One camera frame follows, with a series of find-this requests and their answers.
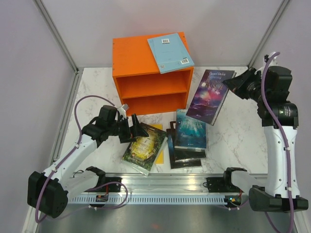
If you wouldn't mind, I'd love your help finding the white slotted cable duct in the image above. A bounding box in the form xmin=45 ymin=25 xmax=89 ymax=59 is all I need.
xmin=69 ymin=194 xmax=227 ymax=205

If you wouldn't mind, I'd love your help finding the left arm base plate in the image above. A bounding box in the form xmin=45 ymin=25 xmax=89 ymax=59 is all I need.
xmin=87 ymin=177 xmax=122 ymax=193

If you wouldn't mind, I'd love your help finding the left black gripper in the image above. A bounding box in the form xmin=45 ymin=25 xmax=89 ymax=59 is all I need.
xmin=107 ymin=114 xmax=148 ymax=143

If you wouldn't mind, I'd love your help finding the light blue paperback book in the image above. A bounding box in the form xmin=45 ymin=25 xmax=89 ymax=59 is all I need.
xmin=147 ymin=33 xmax=194 ymax=74

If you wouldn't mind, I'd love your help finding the aluminium frame post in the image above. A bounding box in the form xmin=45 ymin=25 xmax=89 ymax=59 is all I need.
xmin=33 ymin=0 xmax=79 ymax=74
xmin=247 ymin=0 xmax=292 ymax=68

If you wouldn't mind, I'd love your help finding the green Alice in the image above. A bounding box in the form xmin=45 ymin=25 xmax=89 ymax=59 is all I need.
xmin=122 ymin=123 xmax=167 ymax=176

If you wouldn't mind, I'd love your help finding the Robinson Crusoe purple book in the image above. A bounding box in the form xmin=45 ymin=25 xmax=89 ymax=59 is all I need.
xmin=186 ymin=69 xmax=236 ymax=126

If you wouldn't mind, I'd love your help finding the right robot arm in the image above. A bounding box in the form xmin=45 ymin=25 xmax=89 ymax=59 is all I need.
xmin=222 ymin=66 xmax=309 ymax=213

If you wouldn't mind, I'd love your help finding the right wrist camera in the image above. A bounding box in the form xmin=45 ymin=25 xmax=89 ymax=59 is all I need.
xmin=263 ymin=51 xmax=280 ymax=66

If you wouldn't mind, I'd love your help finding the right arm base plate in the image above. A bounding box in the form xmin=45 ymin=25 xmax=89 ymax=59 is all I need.
xmin=206 ymin=177 xmax=235 ymax=193

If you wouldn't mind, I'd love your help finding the right aluminium frame post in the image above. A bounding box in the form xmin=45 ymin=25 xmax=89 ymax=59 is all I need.
xmin=247 ymin=0 xmax=292 ymax=68

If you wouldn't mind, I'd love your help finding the black hardcover book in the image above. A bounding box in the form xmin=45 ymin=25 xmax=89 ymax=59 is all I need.
xmin=166 ymin=121 xmax=206 ymax=163

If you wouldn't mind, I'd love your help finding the left aluminium frame post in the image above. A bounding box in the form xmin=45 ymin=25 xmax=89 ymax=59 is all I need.
xmin=33 ymin=0 xmax=79 ymax=74

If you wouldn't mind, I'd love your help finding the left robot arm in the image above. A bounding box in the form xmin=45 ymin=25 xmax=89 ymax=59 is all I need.
xmin=27 ymin=104 xmax=148 ymax=218

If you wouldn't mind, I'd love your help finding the dark cover bottom book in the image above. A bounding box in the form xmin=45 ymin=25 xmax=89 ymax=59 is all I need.
xmin=166 ymin=129 xmax=202 ymax=169

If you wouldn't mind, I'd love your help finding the blue ocean cover book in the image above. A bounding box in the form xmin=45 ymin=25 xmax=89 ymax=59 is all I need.
xmin=174 ymin=109 xmax=207 ymax=151

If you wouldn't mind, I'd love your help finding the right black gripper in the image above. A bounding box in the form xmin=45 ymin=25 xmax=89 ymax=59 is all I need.
xmin=224 ymin=66 xmax=270 ymax=103

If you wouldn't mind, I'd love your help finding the orange wooden shelf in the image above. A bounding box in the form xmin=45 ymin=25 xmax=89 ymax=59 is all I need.
xmin=112 ymin=35 xmax=194 ymax=115

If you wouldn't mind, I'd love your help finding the yellow thin book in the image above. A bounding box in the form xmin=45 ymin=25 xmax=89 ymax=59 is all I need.
xmin=146 ymin=125 xmax=167 ymax=170

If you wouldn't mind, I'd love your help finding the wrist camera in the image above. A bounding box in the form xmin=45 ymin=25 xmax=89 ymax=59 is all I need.
xmin=263 ymin=51 xmax=280 ymax=66
xmin=118 ymin=104 xmax=129 ymax=118

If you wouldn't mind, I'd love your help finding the aluminium front rail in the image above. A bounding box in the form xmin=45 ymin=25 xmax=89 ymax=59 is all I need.
xmin=64 ymin=172 xmax=266 ymax=197

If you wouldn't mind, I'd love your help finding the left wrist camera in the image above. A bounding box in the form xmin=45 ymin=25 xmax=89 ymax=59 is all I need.
xmin=118 ymin=104 xmax=129 ymax=118

